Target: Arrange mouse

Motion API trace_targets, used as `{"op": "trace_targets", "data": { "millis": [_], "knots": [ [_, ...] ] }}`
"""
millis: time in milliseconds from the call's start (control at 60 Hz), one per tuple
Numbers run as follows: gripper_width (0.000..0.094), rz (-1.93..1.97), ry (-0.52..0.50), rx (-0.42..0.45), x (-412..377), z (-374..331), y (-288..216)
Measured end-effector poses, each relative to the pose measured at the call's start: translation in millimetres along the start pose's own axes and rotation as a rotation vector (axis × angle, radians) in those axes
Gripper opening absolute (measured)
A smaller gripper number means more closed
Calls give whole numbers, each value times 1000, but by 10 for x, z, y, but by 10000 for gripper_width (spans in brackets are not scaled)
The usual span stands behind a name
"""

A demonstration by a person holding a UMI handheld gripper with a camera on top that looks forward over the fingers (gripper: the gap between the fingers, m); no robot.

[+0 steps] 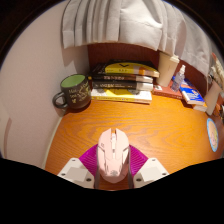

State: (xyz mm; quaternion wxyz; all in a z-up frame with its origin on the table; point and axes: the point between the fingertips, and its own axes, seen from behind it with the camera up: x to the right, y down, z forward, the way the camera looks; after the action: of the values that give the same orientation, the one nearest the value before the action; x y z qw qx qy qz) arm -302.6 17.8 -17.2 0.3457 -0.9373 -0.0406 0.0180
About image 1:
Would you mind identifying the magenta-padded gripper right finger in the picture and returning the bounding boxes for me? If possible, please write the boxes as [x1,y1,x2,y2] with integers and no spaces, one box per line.
[128,144,170,190]

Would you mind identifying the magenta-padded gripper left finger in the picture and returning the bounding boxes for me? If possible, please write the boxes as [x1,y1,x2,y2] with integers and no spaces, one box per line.
[57,143,101,190]

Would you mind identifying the pink computer mouse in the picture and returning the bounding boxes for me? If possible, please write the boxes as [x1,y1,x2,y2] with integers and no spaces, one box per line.
[96,127,131,184]

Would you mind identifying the round blue-rimmed mouse pad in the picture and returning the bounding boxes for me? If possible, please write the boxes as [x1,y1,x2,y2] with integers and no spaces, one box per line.
[206,117,220,153]

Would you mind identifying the dark mug green inside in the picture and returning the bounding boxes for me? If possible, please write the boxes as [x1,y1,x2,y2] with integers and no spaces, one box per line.
[52,74,92,110]

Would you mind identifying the red notebook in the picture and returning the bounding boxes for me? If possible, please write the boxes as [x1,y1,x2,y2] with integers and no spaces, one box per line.
[152,84,184,100]

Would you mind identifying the orange book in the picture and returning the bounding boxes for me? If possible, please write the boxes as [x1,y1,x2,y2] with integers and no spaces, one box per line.
[191,99,209,113]

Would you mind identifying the blue book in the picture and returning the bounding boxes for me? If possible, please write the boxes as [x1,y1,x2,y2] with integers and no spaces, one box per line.
[179,78,205,106]

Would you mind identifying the dark book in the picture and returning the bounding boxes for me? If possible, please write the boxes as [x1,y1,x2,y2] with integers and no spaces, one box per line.
[91,80,154,92]
[91,73,154,84]

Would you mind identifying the white ceramic vase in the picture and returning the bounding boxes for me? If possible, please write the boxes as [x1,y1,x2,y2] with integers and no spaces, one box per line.
[203,79,224,117]

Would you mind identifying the clear spray bottle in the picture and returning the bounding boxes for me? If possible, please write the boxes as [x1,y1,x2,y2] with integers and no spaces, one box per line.
[170,64,187,93]

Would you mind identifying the white pleated curtain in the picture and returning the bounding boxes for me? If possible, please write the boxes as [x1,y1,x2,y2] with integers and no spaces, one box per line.
[60,0,214,76]

